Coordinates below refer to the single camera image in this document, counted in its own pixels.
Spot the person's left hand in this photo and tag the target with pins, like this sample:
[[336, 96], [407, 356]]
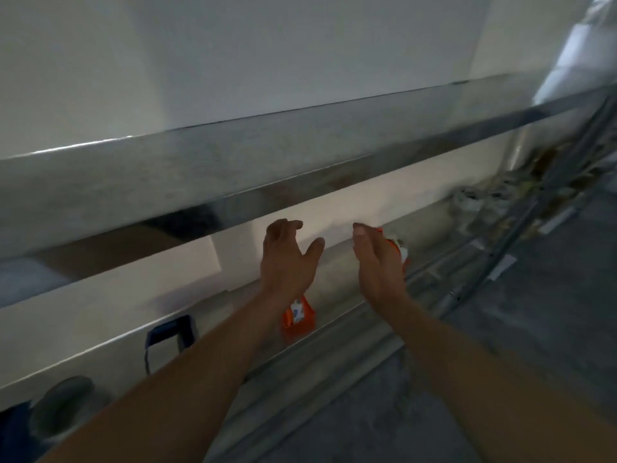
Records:
[[283, 269]]

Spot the person's right hand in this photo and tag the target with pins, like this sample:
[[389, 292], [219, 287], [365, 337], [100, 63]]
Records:
[[378, 274]]

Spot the person's left thumb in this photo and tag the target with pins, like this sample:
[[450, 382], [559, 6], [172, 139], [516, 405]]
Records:
[[314, 249]]

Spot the person's right fingers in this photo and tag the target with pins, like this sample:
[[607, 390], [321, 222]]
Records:
[[364, 235]]

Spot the person's right forearm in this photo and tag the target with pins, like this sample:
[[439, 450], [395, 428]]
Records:
[[482, 380]]

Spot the person's left forearm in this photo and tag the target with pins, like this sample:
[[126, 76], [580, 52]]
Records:
[[193, 380]]

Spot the orange snack packet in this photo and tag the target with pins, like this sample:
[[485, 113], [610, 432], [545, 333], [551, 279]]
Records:
[[397, 251], [299, 320]]

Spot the white tub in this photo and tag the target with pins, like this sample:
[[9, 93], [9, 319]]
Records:
[[465, 203]]

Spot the steel shelf board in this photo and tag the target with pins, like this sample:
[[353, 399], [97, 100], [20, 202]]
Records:
[[217, 187]]

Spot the dark blue packet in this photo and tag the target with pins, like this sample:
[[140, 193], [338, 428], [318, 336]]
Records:
[[169, 338]]

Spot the grey round container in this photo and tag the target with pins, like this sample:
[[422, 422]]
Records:
[[61, 405]]

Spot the dark blue bag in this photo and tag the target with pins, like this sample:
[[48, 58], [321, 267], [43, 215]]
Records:
[[14, 431]]

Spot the metal rack frame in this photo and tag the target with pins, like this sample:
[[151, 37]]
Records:
[[535, 212]]

